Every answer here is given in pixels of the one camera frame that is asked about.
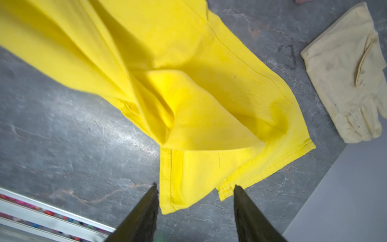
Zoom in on yellow trousers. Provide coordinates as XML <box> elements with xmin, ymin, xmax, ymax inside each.
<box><xmin>1</xmin><ymin>1</ymin><xmax>315</xmax><ymax>214</ymax></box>

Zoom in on beige leather glove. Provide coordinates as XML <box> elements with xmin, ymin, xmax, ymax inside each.
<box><xmin>301</xmin><ymin>2</ymin><xmax>387</xmax><ymax>144</ymax></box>

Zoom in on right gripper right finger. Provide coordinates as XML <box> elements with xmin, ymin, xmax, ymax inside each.
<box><xmin>234</xmin><ymin>185</ymin><xmax>286</xmax><ymax>242</ymax></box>

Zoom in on purple and pink brush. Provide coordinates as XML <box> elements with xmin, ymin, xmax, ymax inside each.
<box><xmin>295</xmin><ymin>0</ymin><xmax>312</xmax><ymax>4</ymax></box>

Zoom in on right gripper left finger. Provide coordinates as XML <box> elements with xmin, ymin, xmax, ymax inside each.
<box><xmin>105</xmin><ymin>183</ymin><xmax>159</xmax><ymax>242</ymax></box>

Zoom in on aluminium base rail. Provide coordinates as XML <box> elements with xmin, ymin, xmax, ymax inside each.
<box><xmin>1</xmin><ymin>188</ymin><xmax>115</xmax><ymax>242</ymax></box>

